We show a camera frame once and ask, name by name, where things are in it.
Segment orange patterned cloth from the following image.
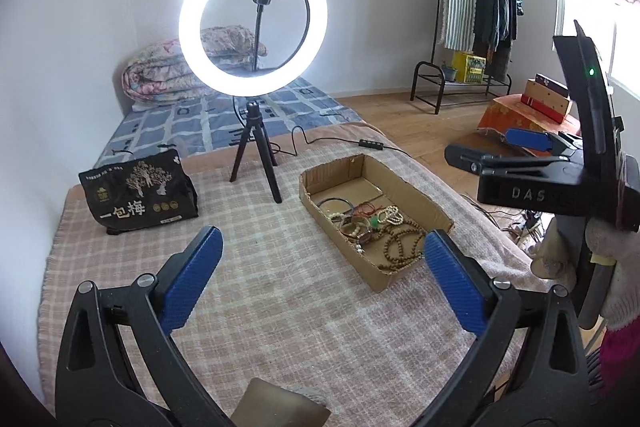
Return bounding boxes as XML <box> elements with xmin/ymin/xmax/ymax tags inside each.
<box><xmin>476</xmin><ymin>93</ymin><xmax>583</xmax><ymax>142</ymax></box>

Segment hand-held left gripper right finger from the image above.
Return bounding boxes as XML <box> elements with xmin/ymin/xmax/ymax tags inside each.
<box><xmin>422</xmin><ymin>229</ymin><xmax>591</xmax><ymax>427</ymax></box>

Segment dark thin bangle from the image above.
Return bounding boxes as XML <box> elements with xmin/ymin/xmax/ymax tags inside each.
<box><xmin>316</xmin><ymin>198</ymin><xmax>352</xmax><ymax>219</ymax></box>

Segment green jade pendant red cord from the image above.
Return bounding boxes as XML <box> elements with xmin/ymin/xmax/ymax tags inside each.
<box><xmin>351</xmin><ymin>203</ymin><xmax>388</xmax><ymax>228</ymax></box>

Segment brown wooden bead necklace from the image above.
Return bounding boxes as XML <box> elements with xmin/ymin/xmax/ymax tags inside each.
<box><xmin>370</xmin><ymin>217</ymin><xmax>427</xmax><ymax>272</ymax></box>

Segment cream pearl necklace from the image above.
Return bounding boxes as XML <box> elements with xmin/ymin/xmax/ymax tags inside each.
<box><xmin>375</xmin><ymin>205</ymin><xmax>405</xmax><ymax>228</ymax></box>

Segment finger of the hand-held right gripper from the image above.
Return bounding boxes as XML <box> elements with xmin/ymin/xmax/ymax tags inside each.
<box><xmin>444</xmin><ymin>143</ymin><xmax>586</xmax><ymax>174</ymax></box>
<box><xmin>504</xmin><ymin>128</ymin><xmax>583</xmax><ymax>155</ymax></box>

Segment black power cable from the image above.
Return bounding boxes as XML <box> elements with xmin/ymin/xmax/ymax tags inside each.
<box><xmin>227</xmin><ymin>94</ymin><xmax>426</xmax><ymax>158</ymax></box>

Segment black snack bag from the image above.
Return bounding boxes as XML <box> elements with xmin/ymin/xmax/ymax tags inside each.
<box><xmin>78</xmin><ymin>148</ymin><xmax>199</xmax><ymax>236</ymax></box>

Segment white ring light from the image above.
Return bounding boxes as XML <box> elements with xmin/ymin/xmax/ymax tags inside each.
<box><xmin>178</xmin><ymin>0</ymin><xmax>329</xmax><ymax>98</ymax></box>

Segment cream bead bracelet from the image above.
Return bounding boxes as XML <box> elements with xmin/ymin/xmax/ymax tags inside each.
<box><xmin>330</xmin><ymin>213</ymin><xmax>368</xmax><ymax>240</ymax></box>

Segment person's right forearm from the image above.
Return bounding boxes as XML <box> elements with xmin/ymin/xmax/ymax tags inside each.
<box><xmin>585</xmin><ymin>327</ymin><xmax>640</xmax><ymax>410</ymax></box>

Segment tangled floor cables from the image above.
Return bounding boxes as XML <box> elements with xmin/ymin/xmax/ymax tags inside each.
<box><xmin>462</xmin><ymin>194</ymin><xmax>545</xmax><ymax>253</ymax></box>

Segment dark hanging clothes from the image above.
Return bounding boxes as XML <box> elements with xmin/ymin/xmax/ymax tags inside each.
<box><xmin>472</xmin><ymin>0</ymin><xmax>518</xmax><ymax>54</ymax></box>

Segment black mini tripod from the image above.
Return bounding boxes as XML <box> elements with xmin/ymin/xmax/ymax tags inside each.
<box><xmin>229</xmin><ymin>99</ymin><xmax>284</xmax><ymax>204</ymax></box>

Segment floral folded quilt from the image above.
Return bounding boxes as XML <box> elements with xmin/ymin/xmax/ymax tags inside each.
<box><xmin>121</xmin><ymin>24</ymin><xmax>268</xmax><ymax>112</ymax></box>

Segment yellow crate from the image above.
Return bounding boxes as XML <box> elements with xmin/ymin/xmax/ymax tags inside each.
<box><xmin>452</xmin><ymin>51</ymin><xmax>487</xmax><ymax>84</ymax></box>

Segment cardboard box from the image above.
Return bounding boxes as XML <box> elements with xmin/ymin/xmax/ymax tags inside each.
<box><xmin>299</xmin><ymin>153</ymin><xmax>456</xmax><ymax>293</ymax></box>

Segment person's right hand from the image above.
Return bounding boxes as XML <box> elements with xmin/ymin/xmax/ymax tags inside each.
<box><xmin>530</xmin><ymin>207</ymin><xmax>640</xmax><ymax>334</ymax></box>

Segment tan red gift box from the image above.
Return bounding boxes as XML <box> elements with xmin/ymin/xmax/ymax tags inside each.
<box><xmin>520</xmin><ymin>79</ymin><xmax>574</xmax><ymax>124</ymax></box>

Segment dark purple gift box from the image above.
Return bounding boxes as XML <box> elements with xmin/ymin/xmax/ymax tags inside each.
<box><xmin>534</xmin><ymin>73</ymin><xmax>571</xmax><ymax>98</ymax></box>

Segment blue patterned bedsheet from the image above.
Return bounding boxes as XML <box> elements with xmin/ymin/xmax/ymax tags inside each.
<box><xmin>100</xmin><ymin>76</ymin><xmax>368</xmax><ymax>165</ymax></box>

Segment bright window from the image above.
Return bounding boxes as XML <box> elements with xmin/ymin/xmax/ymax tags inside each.
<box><xmin>554</xmin><ymin>0</ymin><xmax>640</xmax><ymax>100</ymax></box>

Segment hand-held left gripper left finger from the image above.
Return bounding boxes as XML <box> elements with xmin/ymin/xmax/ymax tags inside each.
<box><xmin>55</xmin><ymin>224</ymin><xmax>236</xmax><ymax>427</ymax></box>

